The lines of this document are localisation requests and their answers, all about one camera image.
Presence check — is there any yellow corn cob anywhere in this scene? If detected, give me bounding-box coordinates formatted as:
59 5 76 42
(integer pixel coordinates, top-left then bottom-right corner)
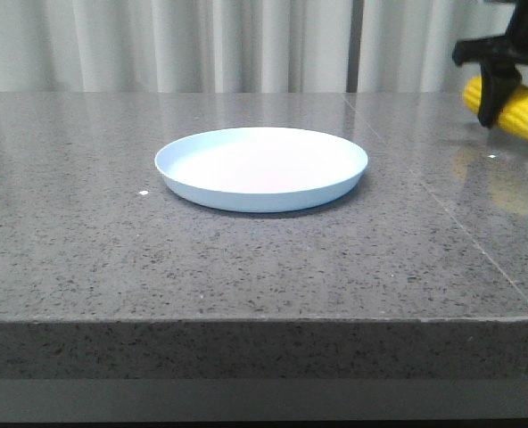
462 75 528 144

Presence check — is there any black gripper at corn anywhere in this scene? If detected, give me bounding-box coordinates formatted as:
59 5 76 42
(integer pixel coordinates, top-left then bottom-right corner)
452 1 528 128

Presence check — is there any light blue round plate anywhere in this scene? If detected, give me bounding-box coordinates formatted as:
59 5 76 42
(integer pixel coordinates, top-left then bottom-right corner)
154 127 368 213

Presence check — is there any grey pleated curtain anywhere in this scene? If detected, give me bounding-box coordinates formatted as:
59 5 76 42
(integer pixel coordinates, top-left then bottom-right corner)
0 1 513 93

